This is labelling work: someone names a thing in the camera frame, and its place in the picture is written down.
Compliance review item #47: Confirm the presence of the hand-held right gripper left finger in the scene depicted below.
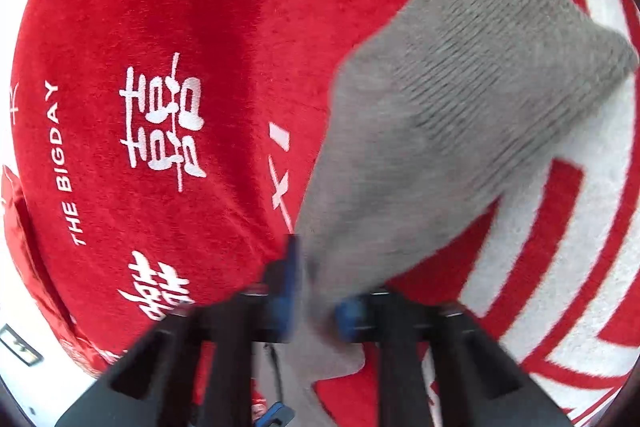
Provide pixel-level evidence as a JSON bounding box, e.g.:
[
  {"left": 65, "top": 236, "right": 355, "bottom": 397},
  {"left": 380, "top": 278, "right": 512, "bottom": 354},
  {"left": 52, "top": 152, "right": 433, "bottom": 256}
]
[{"left": 54, "top": 233, "right": 302, "bottom": 427}]

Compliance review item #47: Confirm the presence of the grey knit sweater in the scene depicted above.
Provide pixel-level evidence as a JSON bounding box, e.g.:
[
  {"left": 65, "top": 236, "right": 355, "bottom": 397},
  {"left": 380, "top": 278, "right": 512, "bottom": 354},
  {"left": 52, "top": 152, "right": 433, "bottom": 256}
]
[{"left": 252, "top": 0, "right": 640, "bottom": 427}]

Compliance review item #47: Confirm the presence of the red printed blanket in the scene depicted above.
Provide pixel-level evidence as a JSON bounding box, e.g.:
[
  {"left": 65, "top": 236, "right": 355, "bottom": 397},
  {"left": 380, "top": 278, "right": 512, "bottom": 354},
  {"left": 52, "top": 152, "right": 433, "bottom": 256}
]
[{"left": 10, "top": 0, "right": 640, "bottom": 427}]

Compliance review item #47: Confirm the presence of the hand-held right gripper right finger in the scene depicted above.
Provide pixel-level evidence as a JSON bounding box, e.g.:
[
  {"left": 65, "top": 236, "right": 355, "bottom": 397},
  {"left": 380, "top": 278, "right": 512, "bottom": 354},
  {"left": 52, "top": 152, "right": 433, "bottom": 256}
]
[{"left": 335, "top": 287, "right": 568, "bottom": 427}]

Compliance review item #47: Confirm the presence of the dark rectangular label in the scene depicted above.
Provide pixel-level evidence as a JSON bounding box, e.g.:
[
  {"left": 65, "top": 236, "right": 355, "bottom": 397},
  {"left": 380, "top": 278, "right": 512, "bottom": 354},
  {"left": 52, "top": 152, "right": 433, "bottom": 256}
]
[{"left": 0, "top": 323, "right": 42, "bottom": 367}]

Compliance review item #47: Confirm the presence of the red satin cloth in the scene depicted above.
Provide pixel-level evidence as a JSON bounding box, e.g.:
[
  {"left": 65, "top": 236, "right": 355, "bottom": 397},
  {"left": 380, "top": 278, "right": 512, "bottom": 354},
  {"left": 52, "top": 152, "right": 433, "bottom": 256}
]
[{"left": 0, "top": 164, "right": 126, "bottom": 380}]

